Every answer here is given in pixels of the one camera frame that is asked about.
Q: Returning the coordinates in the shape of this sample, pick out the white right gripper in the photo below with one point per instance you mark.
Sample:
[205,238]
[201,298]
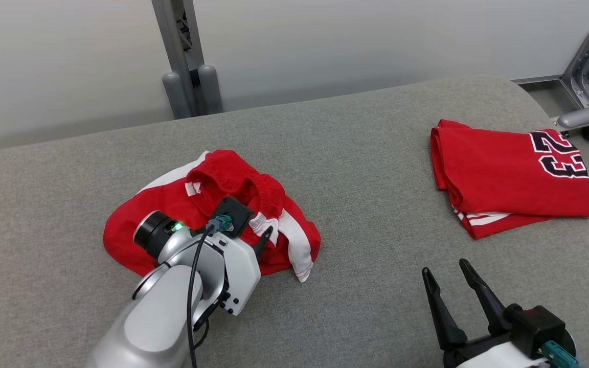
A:
[494,355]

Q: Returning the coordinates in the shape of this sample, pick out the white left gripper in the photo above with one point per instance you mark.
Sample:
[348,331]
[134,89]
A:
[243,271]

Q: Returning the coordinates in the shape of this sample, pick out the red white sports shorts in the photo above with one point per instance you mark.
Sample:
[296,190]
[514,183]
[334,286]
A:
[172,204]

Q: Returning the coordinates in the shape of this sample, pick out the red white basketball jersey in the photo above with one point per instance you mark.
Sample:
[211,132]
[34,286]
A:
[499,168]

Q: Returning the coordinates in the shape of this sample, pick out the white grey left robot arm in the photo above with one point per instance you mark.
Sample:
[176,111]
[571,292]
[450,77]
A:
[156,317]

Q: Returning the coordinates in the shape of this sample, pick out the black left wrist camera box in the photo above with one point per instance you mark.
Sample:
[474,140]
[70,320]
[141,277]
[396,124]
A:
[233,214]

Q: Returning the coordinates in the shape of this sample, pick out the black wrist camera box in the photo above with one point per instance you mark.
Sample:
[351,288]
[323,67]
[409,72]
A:
[535,327]
[233,214]

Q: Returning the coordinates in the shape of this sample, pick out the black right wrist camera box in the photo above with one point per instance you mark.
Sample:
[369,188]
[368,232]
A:
[535,327]

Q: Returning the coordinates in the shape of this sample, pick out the grey metal post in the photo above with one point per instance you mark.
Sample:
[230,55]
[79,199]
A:
[182,51]

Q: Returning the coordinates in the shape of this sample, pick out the grey metal frame with caster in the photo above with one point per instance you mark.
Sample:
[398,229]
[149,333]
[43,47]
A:
[588,71]

